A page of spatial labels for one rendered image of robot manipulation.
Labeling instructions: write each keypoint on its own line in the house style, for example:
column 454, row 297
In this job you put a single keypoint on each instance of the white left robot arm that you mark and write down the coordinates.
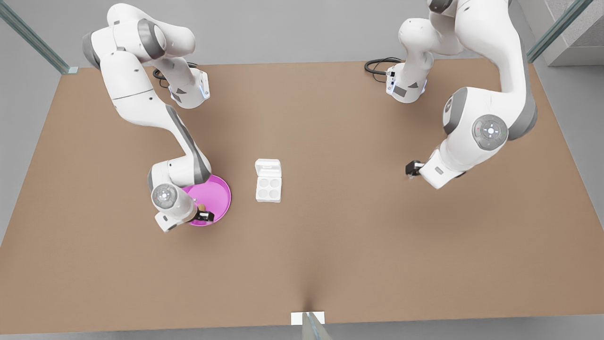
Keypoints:
column 486, row 89

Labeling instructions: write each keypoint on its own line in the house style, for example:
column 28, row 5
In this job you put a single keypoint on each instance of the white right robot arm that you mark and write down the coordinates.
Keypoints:
column 137, row 89

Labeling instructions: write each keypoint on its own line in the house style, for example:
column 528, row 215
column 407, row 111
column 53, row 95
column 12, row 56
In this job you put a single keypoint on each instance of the white egg box base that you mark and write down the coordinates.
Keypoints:
column 268, row 190

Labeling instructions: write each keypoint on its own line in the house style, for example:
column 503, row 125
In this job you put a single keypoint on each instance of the white egg box lid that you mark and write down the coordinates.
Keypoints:
column 268, row 168

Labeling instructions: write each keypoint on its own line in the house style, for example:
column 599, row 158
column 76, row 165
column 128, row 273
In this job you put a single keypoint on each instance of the magenta round plate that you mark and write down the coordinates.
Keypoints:
column 218, row 198

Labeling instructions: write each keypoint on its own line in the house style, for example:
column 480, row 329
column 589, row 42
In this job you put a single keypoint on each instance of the silver frame post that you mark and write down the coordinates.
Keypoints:
column 309, row 325
column 557, row 30
column 33, row 40

